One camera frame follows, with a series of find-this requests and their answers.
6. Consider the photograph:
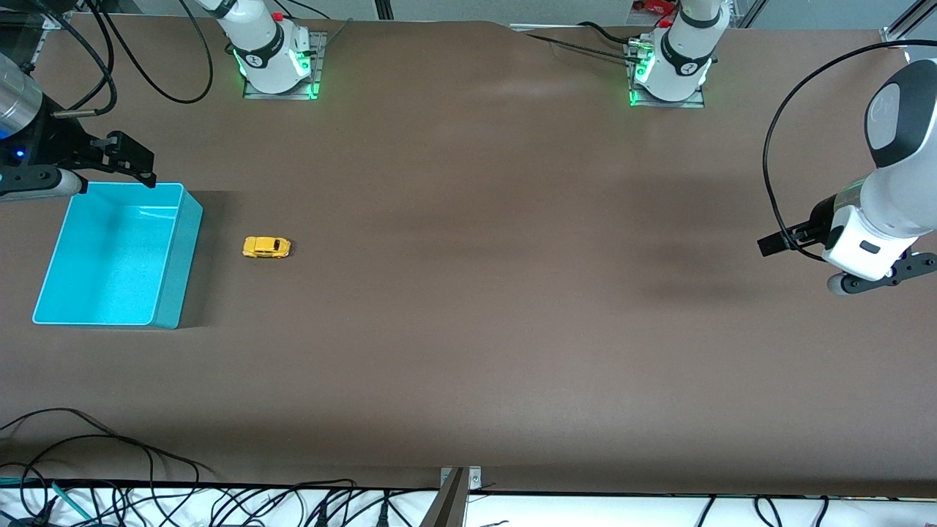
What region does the small metal bracket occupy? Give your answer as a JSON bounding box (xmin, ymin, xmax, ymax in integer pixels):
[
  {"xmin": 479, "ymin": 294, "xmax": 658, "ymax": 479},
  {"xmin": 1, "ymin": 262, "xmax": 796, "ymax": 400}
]
[{"xmin": 439, "ymin": 466, "xmax": 482, "ymax": 491}]

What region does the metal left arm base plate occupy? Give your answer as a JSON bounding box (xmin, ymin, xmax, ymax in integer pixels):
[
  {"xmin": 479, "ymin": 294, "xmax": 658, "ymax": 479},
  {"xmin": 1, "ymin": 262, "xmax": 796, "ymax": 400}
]
[{"xmin": 624, "ymin": 40, "xmax": 705, "ymax": 109}]

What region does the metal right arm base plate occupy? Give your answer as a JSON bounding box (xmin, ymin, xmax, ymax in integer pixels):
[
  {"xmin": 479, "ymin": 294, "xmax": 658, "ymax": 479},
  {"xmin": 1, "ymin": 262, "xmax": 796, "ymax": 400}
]
[{"xmin": 243, "ymin": 31, "xmax": 328, "ymax": 101}]

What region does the aluminium extrusion rail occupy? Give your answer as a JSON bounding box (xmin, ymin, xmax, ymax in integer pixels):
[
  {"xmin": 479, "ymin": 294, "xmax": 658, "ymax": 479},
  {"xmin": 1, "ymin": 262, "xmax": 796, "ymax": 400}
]
[{"xmin": 882, "ymin": 0, "xmax": 937, "ymax": 50}]

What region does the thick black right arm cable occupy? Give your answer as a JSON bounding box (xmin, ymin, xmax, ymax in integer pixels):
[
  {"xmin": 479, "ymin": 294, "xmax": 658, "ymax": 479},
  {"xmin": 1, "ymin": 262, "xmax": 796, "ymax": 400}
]
[{"xmin": 86, "ymin": 0, "xmax": 214, "ymax": 105}]

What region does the teal stick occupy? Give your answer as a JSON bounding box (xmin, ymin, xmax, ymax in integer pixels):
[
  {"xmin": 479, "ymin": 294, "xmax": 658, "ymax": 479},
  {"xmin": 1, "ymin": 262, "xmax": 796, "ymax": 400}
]
[{"xmin": 51, "ymin": 482, "xmax": 92, "ymax": 522}]

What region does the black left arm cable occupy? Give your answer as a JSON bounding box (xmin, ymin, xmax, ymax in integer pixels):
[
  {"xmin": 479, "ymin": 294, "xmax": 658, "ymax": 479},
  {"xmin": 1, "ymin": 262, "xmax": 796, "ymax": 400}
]
[{"xmin": 763, "ymin": 40, "xmax": 937, "ymax": 263}]

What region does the thin grey cable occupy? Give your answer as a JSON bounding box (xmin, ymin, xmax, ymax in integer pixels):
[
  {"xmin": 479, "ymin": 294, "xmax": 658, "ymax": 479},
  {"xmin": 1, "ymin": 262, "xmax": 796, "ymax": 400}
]
[{"xmin": 316, "ymin": 18, "xmax": 354, "ymax": 52}]

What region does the long black looping cable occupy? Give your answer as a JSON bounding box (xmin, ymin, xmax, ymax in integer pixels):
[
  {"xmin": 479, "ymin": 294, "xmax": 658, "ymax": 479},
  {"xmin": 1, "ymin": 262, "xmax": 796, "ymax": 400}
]
[{"xmin": 0, "ymin": 408, "xmax": 217, "ymax": 484}]

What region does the dark metal bar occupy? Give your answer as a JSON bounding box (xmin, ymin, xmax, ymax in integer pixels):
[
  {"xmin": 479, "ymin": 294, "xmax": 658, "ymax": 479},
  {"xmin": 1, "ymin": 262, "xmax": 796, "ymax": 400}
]
[{"xmin": 419, "ymin": 468, "xmax": 469, "ymax": 527}]

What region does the white board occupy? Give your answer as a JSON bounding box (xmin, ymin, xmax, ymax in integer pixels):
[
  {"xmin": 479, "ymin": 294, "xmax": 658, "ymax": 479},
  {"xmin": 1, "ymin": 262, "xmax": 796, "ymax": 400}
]
[{"xmin": 0, "ymin": 483, "xmax": 937, "ymax": 527}]

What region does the aluminium frame corner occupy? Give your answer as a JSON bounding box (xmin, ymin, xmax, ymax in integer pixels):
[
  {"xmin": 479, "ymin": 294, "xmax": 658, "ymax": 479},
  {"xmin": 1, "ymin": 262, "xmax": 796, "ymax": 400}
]
[{"xmin": 40, "ymin": 0, "xmax": 100, "ymax": 30}]

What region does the black cables to base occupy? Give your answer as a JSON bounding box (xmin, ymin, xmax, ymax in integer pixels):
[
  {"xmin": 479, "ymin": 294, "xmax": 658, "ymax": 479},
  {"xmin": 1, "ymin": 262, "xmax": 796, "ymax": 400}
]
[{"xmin": 523, "ymin": 22, "xmax": 645, "ymax": 65}]

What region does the dark transparent panel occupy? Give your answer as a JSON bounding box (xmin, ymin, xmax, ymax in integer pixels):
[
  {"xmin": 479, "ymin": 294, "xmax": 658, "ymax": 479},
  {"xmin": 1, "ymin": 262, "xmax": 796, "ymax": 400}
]
[{"xmin": 0, "ymin": 18, "xmax": 45, "ymax": 74}]

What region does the yellow beetle toy car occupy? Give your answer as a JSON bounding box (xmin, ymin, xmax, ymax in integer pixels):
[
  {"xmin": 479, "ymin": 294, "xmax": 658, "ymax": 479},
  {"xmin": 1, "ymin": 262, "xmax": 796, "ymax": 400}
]
[{"xmin": 242, "ymin": 236, "xmax": 292, "ymax": 260}]

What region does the turquoise plastic bin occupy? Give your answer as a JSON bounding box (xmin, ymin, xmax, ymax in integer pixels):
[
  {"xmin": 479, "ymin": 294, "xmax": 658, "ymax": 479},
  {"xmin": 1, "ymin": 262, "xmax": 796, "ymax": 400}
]
[{"xmin": 31, "ymin": 182, "xmax": 204, "ymax": 330}]

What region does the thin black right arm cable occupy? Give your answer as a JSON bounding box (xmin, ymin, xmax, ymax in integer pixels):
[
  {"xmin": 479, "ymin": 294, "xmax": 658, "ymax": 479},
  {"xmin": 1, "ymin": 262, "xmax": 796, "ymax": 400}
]
[{"xmin": 48, "ymin": 7, "xmax": 116, "ymax": 118}]

